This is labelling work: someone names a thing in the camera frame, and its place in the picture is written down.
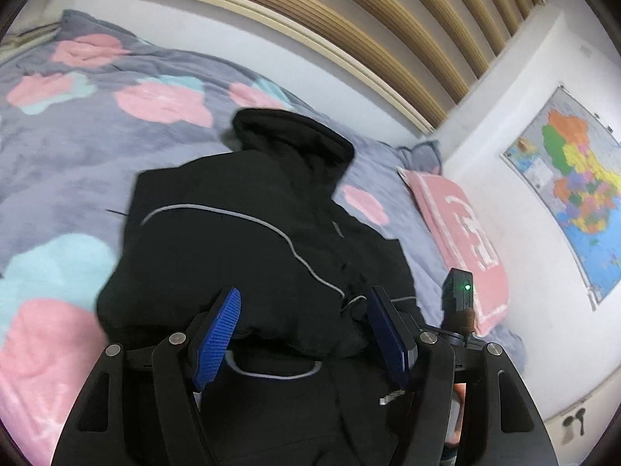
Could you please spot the grey floral fleece blanket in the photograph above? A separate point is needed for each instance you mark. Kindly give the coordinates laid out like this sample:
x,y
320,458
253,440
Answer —
x,y
73,155

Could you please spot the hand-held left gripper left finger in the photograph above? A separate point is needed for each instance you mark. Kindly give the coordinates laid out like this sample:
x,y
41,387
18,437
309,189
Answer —
x,y
220,335

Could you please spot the colourful wall map poster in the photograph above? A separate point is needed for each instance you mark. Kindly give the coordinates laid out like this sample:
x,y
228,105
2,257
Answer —
x,y
577,194

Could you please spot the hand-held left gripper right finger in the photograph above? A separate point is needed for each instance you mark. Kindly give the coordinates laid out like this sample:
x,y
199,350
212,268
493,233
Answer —
x,y
388,340

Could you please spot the wooden slatted headboard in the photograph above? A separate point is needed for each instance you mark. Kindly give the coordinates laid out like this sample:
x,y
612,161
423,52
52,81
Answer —
x,y
388,19

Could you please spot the black jacket with grey piping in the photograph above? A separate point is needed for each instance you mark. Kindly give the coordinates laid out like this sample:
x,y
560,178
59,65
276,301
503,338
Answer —
x,y
242,233

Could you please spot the pink pillow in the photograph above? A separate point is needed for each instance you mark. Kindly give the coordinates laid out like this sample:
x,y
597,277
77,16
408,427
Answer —
x,y
461,233

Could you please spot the person's right hand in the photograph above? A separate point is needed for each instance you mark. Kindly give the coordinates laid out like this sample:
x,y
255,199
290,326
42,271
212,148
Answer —
x,y
468,321

